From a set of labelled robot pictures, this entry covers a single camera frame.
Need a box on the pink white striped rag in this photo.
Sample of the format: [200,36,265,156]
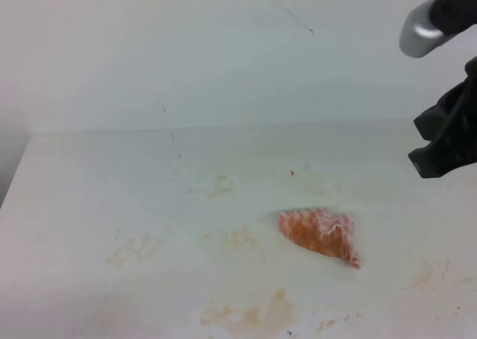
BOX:
[279,207,361,269]

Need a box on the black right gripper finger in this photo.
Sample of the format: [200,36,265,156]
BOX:
[408,131,476,179]

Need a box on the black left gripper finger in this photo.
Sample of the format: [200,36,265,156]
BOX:
[414,57,476,142]

